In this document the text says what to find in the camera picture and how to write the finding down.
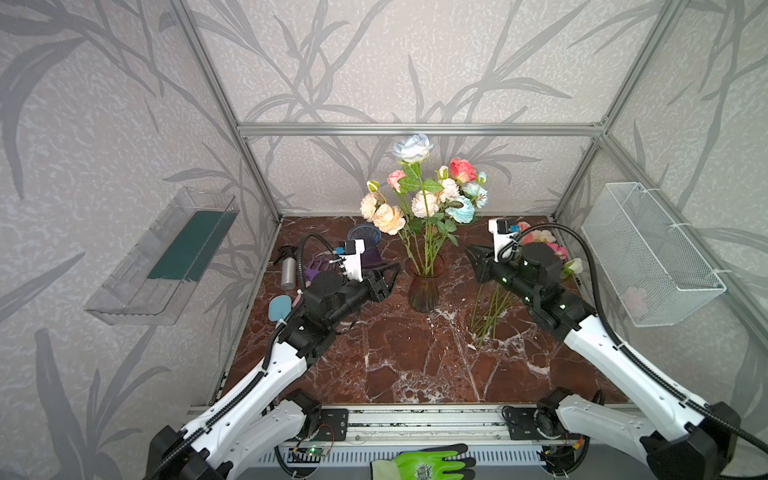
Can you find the blue purple glass vase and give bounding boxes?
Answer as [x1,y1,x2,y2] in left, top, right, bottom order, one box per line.
[347,223,385,268]

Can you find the white blue rose stem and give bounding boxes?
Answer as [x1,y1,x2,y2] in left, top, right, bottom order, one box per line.
[393,134,441,276]

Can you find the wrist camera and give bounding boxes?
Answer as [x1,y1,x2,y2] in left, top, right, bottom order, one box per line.
[488,218,520,263]
[334,239,365,282]

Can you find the pink white flower bunch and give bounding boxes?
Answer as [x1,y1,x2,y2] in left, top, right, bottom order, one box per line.
[467,220,584,343]

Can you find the small pink rose stem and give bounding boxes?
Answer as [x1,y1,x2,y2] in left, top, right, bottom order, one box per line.
[387,170,430,275]

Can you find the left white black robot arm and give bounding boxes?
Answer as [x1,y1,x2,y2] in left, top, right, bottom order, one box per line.
[145,239,401,479]

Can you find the light blue spatula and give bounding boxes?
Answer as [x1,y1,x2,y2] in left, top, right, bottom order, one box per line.
[268,295,293,326]

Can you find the purple scissors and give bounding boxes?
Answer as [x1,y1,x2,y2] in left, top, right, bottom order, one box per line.
[304,254,331,282]

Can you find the spray bottle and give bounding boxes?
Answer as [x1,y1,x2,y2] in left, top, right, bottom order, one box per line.
[273,245,297,291]

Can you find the pink red rose stem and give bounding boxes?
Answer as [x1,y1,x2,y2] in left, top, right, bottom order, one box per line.
[437,157,479,265]

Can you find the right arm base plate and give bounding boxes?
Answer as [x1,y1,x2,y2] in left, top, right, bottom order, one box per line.
[501,405,545,441]

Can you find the white wire mesh basket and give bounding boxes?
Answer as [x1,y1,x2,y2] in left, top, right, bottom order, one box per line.
[582,182,727,328]

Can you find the light blue flower stem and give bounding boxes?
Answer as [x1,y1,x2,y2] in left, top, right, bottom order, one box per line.
[434,166,489,247]

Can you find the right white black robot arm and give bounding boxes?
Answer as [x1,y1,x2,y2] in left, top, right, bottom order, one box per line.
[466,218,767,479]

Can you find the pink purple garden fork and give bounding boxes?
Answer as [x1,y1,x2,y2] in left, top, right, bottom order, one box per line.
[292,289,303,307]

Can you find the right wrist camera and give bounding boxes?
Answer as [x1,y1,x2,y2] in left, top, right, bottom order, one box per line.
[488,218,520,263]

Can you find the aluminium front rail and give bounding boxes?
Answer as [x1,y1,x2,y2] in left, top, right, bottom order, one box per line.
[173,403,679,448]

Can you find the clear plastic wall shelf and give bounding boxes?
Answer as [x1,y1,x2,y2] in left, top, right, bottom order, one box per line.
[84,187,240,326]

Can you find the red glass vase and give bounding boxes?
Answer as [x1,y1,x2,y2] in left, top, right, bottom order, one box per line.
[406,254,445,313]

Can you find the green circuit board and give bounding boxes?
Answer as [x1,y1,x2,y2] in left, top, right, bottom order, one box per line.
[290,445,332,463]

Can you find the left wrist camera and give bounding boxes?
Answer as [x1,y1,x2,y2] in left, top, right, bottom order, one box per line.
[334,239,365,282]

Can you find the green work glove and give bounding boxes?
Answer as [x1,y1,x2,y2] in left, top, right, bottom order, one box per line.
[370,443,476,480]

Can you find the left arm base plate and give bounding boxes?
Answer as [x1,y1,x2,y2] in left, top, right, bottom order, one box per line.
[308,408,350,442]

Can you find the aluminium cage frame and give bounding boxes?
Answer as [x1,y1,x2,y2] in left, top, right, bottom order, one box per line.
[169,0,768,349]

